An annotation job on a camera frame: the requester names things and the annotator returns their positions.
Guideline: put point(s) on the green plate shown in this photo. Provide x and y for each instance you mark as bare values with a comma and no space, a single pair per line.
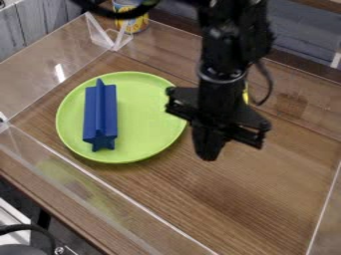
148,129

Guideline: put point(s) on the clear acrylic tray wall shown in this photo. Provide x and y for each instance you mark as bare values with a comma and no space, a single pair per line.
264,201

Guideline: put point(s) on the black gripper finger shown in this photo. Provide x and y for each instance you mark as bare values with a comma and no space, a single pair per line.
217,139
200,135

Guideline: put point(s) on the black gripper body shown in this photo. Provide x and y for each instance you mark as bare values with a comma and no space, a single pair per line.
217,107

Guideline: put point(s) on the yellow blue tin can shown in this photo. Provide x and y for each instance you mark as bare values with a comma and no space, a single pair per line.
137,25

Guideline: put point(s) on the yellow toy banana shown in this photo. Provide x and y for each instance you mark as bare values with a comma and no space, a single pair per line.
246,94

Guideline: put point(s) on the clear acrylic corner bracket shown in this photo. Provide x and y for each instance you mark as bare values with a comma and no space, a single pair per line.
113,39

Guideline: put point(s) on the blue star-shaped block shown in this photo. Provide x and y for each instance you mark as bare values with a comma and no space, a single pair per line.
101,126

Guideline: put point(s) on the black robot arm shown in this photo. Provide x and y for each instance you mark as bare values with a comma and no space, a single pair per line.
238,40

